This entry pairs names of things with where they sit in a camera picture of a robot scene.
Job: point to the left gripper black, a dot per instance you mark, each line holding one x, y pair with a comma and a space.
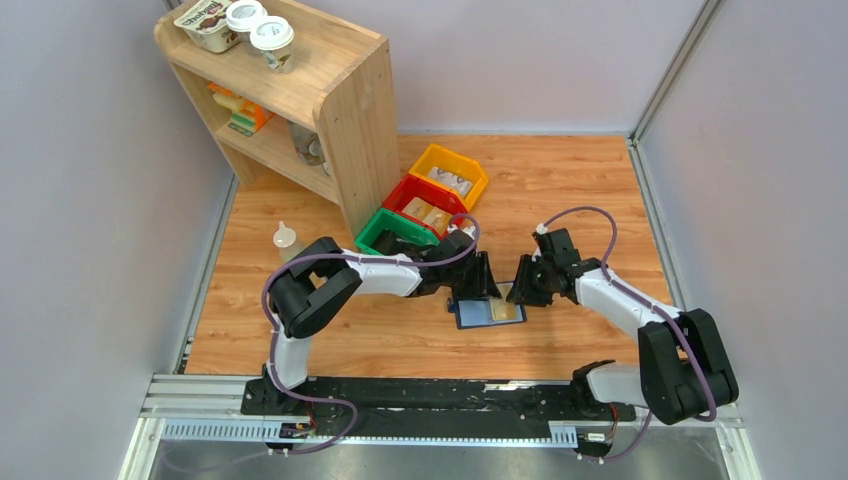
484, 284

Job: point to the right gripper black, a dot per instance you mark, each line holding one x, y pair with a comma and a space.
520, 293

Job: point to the yellow VIP card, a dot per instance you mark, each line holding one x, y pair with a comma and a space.
501, 310
438, 220

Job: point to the navy blue card holder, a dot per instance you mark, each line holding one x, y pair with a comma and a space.
470, 314

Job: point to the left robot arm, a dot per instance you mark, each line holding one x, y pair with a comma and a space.
303, 296

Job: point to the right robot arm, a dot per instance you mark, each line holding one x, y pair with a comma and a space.
683, 369

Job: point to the white sachet in yellow bin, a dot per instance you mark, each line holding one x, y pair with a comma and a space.
451, 180

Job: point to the brown packet left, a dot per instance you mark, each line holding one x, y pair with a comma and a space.
417, 208

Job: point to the yellow plastic bin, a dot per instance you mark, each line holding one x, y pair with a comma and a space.
438, 156

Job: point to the green plastic bin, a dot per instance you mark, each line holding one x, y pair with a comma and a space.
389, 233

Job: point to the red plastic bin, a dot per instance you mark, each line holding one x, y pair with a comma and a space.
411, 186

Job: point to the clear squeeze bottle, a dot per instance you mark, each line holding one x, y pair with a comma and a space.
287, 242

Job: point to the wooden shelf unit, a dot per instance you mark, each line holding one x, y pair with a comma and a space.
341, 88

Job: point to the glass jar on shelf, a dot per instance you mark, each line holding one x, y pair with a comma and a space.
307, 144

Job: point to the orange snack package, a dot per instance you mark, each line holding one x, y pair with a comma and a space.
246, 117

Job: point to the white lidded paper cup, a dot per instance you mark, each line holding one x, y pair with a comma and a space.
241, 16

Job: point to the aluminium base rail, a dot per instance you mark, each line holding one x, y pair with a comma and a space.
386, 412

